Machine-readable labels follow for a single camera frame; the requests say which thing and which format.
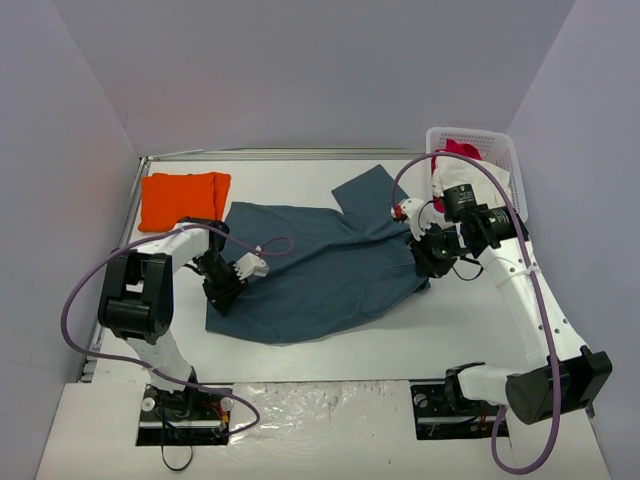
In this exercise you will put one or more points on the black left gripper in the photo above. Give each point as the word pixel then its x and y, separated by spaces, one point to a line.
pixel 223 292

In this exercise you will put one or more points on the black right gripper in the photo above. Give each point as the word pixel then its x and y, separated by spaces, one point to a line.
pixel 426 259

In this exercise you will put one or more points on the blue-grey t-shirt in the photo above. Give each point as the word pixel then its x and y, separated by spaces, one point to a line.
pixel 349 266

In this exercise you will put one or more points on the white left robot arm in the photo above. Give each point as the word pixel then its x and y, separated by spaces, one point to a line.
pixel 137 300

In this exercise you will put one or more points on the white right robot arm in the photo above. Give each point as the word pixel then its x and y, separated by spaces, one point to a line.
pixel 562 371

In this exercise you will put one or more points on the red t-shirt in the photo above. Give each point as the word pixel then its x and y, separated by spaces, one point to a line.
pixel 451 146

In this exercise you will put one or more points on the cream white t-shirt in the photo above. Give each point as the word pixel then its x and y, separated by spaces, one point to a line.
pixel 450 172

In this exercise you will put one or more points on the folded orange t-shirt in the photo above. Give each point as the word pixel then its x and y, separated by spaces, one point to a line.
pixel 168 198

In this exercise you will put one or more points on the white plastic laundry basket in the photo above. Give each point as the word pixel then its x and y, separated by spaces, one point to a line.
pixel 499 157

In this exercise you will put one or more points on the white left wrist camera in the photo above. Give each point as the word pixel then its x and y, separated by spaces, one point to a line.
pixel 250 265

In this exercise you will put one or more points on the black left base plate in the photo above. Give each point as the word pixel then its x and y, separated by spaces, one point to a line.
pixel 184 418

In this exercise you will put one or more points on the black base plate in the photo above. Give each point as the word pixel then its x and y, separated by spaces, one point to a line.
pixel 435 419
pixel 184 418

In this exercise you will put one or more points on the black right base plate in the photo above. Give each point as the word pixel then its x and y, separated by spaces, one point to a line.
pixel 435 419

